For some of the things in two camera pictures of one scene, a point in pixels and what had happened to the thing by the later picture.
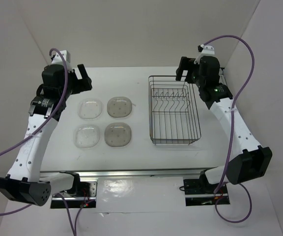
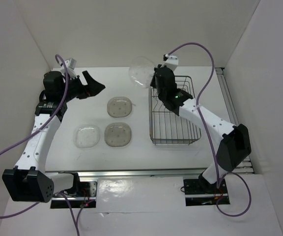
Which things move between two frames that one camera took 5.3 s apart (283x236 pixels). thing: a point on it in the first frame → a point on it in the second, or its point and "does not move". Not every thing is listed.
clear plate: [90, 109] → [141, 71]
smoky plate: [117, 134] does not move
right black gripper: [185, 64] → [153, 82]
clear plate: [86, 137] does not move
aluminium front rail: [172, 173] does not move
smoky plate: [119, 106] does not move
